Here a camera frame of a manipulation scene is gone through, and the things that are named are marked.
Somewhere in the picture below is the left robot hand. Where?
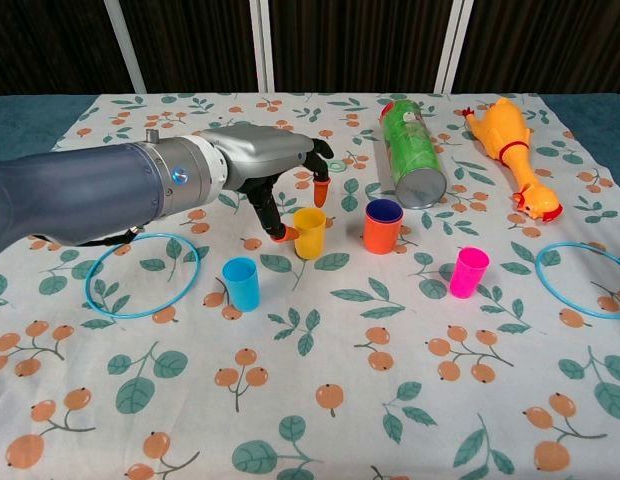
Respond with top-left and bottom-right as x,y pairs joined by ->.
198,124 -> 337,246

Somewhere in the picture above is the yellow plastic cup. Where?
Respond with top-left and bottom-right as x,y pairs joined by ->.
292,207 -> 327,260

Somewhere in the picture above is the light blue plastic cup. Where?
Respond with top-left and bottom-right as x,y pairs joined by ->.
221,256 -> 262,313

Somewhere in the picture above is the dark blue plastic cup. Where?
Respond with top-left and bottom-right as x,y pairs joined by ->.
365,198 -> 404,224

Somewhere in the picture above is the pink plastic cup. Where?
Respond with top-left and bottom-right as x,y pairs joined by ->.
450,246 -> 491,300

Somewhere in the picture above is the large orange plastic cup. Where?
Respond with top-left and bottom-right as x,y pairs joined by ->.
364,199 -> 405,255

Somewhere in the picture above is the dark slatted screen panel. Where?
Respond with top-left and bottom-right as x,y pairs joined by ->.
269,0 -> 451,94
0,0 -> 136,96
452,0 -> 620,94
117,0 -> 264,94

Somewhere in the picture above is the green chip can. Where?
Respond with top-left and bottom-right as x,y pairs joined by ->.
378,98 -> 449,210

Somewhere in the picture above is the yellow rubber chicken toy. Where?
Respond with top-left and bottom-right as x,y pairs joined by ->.
462,96 -> 562,222

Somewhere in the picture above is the floral tablecloth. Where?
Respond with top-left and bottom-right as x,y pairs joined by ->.
0,92 -> 620,480

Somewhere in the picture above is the white screen frame post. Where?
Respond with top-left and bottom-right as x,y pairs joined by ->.
248,0 -> 277,94
103,0 -> 147,94
434,0 -> 467,94

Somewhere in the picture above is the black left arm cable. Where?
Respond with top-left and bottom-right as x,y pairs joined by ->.
32,225 -> 141,250

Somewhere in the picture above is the smaller blue plastic ring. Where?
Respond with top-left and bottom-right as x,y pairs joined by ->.
535,241 -> 620,320

